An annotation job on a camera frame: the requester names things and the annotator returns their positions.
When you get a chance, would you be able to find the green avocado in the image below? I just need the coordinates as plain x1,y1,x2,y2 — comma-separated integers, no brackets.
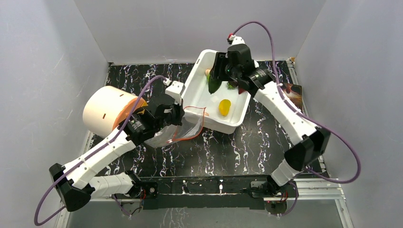
208,76,222,94

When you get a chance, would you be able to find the dark purple mangosteen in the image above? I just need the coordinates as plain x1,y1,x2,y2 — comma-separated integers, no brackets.
227,81,238,90

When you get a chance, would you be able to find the clear orange-zip bag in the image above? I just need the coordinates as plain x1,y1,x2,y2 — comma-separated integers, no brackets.
144,106,206,148

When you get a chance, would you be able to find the white plastic bin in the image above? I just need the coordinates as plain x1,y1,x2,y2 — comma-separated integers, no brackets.
183,49,251,134

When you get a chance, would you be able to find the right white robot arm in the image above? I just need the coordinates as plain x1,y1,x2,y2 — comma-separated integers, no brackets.
208,44,330,198

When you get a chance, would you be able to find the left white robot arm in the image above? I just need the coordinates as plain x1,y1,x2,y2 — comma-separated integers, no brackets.
49,104,185,212

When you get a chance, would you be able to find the cream orange cylinder appliance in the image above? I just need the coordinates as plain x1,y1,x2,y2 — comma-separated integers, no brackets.
83,86,138,138

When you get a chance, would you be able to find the dark cover book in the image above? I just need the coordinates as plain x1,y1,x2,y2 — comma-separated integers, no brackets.
281,83,303,110

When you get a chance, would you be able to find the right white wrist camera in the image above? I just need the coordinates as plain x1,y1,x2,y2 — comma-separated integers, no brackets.
227,33,245,47

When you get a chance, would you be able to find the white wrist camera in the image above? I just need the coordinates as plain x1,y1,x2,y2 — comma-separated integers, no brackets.
165,81,185,105
227,33,245,47

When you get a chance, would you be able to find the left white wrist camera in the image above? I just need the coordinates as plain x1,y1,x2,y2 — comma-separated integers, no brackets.
165,81,185,105

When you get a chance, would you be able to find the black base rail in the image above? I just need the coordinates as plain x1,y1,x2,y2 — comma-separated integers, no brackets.
125,171,298,214

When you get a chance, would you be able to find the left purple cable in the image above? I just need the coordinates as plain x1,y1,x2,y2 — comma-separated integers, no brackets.
34,75,167,227

